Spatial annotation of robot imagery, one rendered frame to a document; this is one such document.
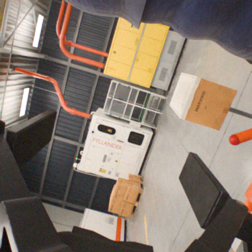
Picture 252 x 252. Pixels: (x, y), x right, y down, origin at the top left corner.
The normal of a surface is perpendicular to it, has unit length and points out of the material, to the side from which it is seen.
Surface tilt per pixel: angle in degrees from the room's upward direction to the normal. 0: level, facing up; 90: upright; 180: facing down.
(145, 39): 90
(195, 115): 90
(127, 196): 88
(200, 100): 90
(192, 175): 0
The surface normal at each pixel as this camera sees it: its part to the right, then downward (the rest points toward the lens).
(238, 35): -0.49, 0.84
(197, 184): -0.96, -0.29
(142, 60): -0.01, 0.26
